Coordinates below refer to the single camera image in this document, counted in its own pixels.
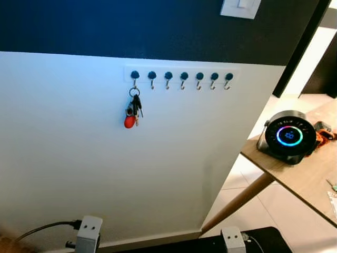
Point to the key bunch with red fob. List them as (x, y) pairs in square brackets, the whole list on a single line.
[(129, 122)]

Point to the small green-tagged keys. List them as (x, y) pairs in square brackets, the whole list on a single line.
[(331, 185)]

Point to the orange and black power tool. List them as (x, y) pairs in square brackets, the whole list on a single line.
[(322, 129)]

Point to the clear plastic bag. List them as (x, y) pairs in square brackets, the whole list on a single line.
[(333, 205)]

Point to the wooden table leg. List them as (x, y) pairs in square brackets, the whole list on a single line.
[(239, 203)]

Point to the large black floor mat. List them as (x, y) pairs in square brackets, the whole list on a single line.
[(271, 240)]

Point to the black metal post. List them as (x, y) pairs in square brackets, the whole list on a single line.
[(300, 47)]

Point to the dark round wall hook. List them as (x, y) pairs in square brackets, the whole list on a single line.
[(168, 75), (135, 75), (214, 76), (229, 76), (200, 76), (151, 75), (184, 76)]

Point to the white light switch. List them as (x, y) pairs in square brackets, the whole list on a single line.
[(240, 8)]

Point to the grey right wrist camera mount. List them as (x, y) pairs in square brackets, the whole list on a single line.
[(232, 240)]

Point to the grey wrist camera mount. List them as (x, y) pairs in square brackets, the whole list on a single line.
[(88, 232), (232, 240)]

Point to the white key hook rail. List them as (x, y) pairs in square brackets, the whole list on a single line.
[(176, 69)]

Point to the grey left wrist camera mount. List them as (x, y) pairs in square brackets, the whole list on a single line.
[(88, 232)]

